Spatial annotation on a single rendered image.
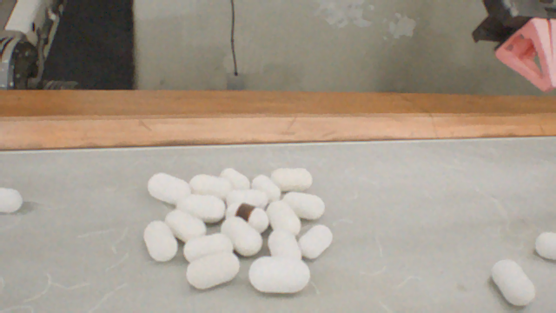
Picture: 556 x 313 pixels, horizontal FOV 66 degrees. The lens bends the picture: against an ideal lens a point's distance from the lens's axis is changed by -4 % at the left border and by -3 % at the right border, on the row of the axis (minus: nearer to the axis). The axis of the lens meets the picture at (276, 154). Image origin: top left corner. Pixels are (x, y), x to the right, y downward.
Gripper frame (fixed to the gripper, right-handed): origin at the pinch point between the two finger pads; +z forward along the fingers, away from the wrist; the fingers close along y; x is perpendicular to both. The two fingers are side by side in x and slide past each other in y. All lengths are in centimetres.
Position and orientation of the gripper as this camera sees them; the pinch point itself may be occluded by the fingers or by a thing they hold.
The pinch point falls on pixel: (547, 83)
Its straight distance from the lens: 58.8
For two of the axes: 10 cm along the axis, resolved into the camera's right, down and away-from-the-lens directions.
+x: -2.6, 4.3, 8.7
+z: 1.4, 9.0, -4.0
